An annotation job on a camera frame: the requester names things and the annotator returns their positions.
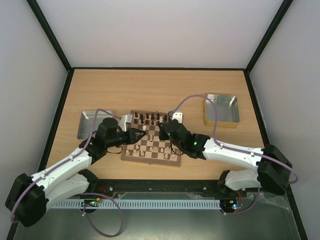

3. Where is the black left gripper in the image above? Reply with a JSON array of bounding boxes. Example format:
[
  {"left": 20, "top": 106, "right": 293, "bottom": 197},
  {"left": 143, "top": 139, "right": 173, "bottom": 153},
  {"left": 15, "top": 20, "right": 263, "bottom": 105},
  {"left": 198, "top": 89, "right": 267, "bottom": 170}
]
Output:
[{"left": 106, "top": 127, "right": 146, "bottom": 148}]

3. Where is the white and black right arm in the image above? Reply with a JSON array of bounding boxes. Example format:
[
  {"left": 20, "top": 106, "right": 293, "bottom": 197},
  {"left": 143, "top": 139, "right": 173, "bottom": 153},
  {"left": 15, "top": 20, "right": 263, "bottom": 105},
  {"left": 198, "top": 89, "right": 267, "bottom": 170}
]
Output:
[{"left": 158, "top": 119, "right": 292, "bottom": 196}]

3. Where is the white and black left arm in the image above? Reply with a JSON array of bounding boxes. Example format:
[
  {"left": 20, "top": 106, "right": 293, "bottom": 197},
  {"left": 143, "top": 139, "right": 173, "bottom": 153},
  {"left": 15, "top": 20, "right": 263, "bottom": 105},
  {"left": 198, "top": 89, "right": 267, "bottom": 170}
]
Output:
[{"left": 5, "top": 118, "right": 146, "bottom": 227}]

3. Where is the wooden chess board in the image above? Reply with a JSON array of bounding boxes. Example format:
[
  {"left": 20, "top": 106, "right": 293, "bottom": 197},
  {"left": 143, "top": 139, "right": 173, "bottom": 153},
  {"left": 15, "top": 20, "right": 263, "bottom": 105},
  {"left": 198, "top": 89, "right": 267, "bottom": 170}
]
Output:
[{"left": 121, "top": 110, "right": 182, "bottom": 167}]

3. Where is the silver embossed metal tray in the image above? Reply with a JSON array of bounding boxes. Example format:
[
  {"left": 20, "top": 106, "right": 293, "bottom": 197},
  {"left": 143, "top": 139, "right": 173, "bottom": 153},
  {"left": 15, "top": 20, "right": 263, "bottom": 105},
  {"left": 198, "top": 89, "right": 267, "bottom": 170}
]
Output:
[{"left": 77, "top": 109, "right": 114, "bottom": 140}]

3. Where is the yellow metal tin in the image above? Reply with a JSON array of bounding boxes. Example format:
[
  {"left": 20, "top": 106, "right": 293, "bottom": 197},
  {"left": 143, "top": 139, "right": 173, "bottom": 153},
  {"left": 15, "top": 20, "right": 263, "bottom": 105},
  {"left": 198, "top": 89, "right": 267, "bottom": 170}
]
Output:
[{"left": 203, "top": 93, "right": 240, "bottom": 129}]

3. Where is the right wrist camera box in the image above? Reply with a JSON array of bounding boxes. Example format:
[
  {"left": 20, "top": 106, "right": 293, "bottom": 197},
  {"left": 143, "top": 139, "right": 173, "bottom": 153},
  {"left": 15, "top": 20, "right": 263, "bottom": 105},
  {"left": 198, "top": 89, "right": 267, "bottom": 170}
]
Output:
[{"left": 168, "top": 110, "right": 184, "bottom": 124}]

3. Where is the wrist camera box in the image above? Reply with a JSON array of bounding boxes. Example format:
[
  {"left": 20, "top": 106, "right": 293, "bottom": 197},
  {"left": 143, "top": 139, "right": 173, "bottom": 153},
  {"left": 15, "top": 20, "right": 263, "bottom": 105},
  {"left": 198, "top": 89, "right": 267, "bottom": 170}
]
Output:
[
  {"left": 168, "top": 110, "right": 184, "bottom": 124},
  {"left": 118, "top": 113, "right": 133, "bottom": 132}
]

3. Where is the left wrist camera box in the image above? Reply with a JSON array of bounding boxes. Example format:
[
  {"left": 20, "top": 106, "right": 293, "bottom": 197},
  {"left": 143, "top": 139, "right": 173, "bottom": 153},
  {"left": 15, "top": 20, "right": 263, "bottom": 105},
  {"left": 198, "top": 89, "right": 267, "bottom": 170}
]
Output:
[{"left": 118, "top": 113, "right": 133, "bottom": 132}]

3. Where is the black aluminium frame rail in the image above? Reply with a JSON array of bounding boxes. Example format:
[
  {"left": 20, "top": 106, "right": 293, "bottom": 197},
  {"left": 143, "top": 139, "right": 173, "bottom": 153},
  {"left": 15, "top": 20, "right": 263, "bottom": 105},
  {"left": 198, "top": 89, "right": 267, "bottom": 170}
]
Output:
[{"left": 24, "top": 177, "right": 292, "bottom": 201}]

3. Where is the light blue cable duct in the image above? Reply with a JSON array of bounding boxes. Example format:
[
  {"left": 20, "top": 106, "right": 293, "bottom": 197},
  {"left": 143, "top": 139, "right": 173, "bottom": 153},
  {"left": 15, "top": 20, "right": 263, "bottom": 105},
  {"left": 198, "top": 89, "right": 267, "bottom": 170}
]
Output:
[{"left": 53, "top": 199, "right": 221, "bottom": 210}]

